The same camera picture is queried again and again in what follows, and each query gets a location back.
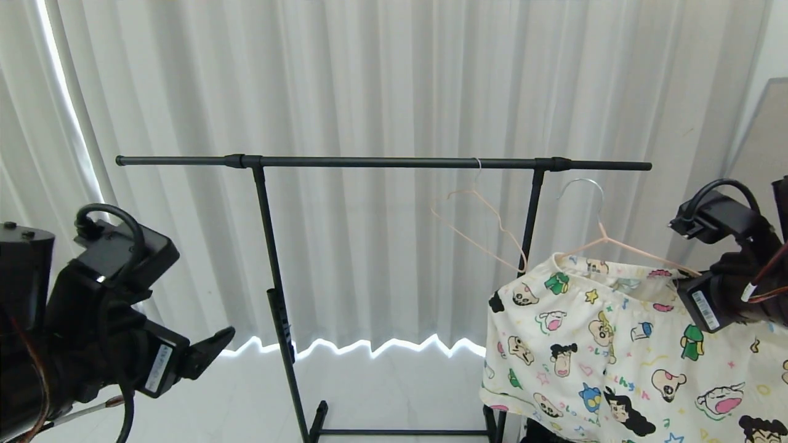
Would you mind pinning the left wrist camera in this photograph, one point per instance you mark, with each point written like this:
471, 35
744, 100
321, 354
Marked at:
123, 258

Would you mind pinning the pink clothes hanger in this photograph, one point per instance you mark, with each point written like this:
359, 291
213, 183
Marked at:
524, 263
646, 254

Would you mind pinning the white curtain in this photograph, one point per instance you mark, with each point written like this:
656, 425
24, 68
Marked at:
369, 92

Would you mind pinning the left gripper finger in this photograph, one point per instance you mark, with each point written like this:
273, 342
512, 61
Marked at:
206, 352

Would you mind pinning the black clothes rack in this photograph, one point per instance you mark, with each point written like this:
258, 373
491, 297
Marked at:
369, 162

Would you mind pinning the cream printed shirt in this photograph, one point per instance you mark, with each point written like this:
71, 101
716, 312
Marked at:
585, 344

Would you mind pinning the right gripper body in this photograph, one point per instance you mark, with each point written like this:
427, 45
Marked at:
732, 289

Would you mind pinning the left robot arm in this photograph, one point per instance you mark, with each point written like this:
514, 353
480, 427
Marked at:
24, 307

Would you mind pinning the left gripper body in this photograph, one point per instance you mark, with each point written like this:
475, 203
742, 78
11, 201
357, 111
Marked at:
117, 357

